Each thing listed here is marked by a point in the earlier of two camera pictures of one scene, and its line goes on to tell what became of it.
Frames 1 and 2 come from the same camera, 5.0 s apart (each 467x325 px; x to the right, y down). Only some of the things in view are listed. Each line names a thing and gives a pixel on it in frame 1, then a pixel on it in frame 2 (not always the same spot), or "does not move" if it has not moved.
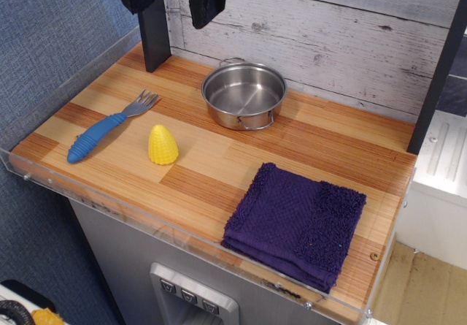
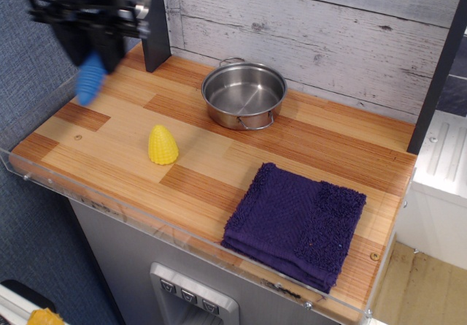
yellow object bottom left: [44, 316] does not move
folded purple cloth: [300, 228] does not move
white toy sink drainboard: [441, 161] does not move
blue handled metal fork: [103, 128] to [90, 78]
